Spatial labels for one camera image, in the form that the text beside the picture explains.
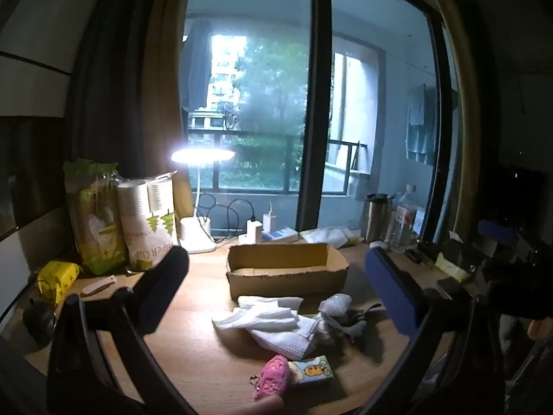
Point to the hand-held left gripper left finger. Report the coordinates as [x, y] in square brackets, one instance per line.
[166, 268]

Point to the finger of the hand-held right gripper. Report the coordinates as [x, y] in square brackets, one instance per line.
[497, 230]

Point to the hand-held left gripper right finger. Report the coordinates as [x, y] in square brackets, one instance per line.
[389, 281]

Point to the grey knitted sock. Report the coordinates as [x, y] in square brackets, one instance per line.
[352, 322]

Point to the clear plastic bag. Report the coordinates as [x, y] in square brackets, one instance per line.
[335, 304]

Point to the brown cardboard box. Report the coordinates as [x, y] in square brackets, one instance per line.
[276, 274]

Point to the pink plush toy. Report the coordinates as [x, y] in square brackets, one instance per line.
[273, 380]

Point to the person's right hand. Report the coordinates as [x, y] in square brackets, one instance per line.
[541, 329]

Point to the person's left hand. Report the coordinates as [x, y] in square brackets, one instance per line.
[261, 407]

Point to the small black object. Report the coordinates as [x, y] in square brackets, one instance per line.
[414, 256]

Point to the white mouse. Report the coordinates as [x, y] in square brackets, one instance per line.
[378, 244]

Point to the paper cup pack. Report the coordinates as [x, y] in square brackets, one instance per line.
[142, 233]

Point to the white desk lamp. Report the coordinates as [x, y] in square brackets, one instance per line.
[196, 234]

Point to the clear water bottle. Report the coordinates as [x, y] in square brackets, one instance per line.
[401, 224]

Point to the pale yellow packet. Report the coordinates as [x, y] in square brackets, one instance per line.
[451, 266]

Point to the steel tumbler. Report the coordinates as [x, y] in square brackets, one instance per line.
[376, 220]

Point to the white tissue pack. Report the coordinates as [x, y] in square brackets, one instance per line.
[328, 237]

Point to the green plastic bag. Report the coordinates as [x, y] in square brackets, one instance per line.
[93, 233]

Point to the large white charger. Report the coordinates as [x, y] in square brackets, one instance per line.
[254, 230]

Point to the small white charger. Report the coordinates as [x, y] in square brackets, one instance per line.
[270, 222]

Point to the white power strip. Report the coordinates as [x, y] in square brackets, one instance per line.
[281, 236]

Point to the cartoon print tissue packet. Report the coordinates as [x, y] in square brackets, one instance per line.
[313, 370]

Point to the hanging blue clothes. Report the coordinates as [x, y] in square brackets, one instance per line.
[421, 125]

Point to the dark round object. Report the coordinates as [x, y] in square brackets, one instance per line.
[39, 320]

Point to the balcony railing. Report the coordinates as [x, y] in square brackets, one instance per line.
[242, 133]

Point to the yellow curtain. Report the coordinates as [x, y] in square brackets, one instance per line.
[170, 95]

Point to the dark curtain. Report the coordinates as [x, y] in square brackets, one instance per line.
[121, 95]

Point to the hanging dark garment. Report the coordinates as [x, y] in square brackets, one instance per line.
[196, 65]

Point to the black window frame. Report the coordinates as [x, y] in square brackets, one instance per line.
[315, 95]

